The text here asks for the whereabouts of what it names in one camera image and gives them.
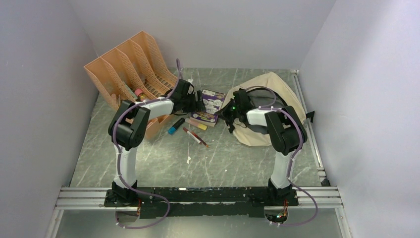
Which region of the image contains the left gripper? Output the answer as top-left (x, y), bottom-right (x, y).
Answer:
top-left (182, 91), bottom-right (207, 114)

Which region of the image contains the purple book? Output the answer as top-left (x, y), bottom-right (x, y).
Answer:
top-left (190, 89), bottom-right (225, 127)

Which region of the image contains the beige canvas backpack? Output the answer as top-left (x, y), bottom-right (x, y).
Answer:
top-left (222, 72), bottom-right (308, 146)

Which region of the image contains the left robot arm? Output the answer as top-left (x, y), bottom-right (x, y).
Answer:
top-left (108, 79), bottom-right (205, 206)

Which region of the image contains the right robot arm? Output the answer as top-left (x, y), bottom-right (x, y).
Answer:
top-left (215, 86), bottom-right (307, 205)

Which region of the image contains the pink yellow highlighter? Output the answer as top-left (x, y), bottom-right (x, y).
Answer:
top-left (185, 118), bottom-right (207, 130)

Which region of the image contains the thin orange pen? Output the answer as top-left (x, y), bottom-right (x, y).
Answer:
top-left (191, 131), bottom-right (209, 147)

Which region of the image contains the white red-capped marker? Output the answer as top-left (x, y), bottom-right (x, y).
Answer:
top-left (183, 127), bottom-right (202, 144)

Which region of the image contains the black blue marker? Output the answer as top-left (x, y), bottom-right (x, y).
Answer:
top-left (167, 118), bottom-right (185, 135)

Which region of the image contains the pink-capped glitter bottle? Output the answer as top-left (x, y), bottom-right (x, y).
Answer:
top-left (134, 89), bottom-right (147, 102)

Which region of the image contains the orange plastic file organizer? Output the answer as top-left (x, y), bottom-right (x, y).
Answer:
top-left (83, 30), bottom-right (179, 140)

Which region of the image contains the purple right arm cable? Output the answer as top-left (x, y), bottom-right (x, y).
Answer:
top-left (244, 86), bottom-right (319, 228)

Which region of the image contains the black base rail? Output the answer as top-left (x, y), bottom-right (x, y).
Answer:
top-left (104, 184), bottom-right (299, 219)

